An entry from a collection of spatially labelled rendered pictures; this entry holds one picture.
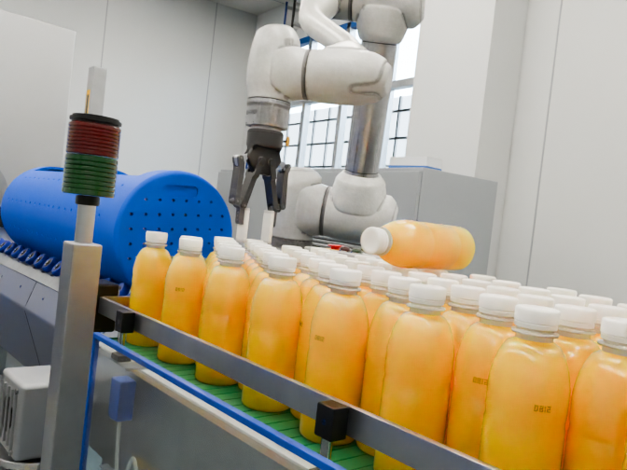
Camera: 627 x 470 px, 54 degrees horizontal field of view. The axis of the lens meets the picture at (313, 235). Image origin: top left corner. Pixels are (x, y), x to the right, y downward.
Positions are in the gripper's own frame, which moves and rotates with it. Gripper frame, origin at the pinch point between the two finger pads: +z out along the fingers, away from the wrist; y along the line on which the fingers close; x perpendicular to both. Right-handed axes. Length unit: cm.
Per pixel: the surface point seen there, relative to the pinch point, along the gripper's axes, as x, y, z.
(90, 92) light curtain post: -159, -21, -46
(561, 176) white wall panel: -76, -266, -44
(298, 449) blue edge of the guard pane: 62, 36, 18
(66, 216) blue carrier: -43.9, 23.2, 2.9
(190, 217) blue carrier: -15.5, 6.4, -0.4
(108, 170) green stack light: 29, 44, -6
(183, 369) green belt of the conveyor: 18.4, 23.9, 23.1
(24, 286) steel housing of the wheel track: -76, 22, 25
